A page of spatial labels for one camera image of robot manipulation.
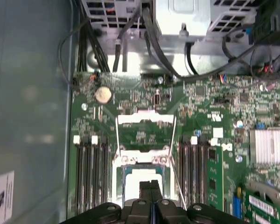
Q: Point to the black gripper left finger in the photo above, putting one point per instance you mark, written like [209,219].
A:
[140,210]

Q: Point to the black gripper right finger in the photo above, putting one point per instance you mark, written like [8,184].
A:
[163,210]

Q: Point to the silver CPU plate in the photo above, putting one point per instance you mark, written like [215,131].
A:
[133,184]

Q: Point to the metal socket cover frame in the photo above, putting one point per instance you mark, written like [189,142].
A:
[128,118]

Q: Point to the green RAM stick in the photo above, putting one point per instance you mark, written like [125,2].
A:
[215,172]

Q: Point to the blue board connector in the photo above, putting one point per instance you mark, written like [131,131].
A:
[236,205]

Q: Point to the green motherboard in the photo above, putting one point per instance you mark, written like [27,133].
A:
[200,105]

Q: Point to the silver coin battery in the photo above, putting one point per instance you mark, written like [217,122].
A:
[103,95]

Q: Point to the silver finned heatsink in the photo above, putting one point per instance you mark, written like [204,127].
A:
[268,147]

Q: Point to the black open PC case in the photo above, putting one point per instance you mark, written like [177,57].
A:
[25,93]

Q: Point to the metal drive cage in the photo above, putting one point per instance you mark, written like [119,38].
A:
[189,14]

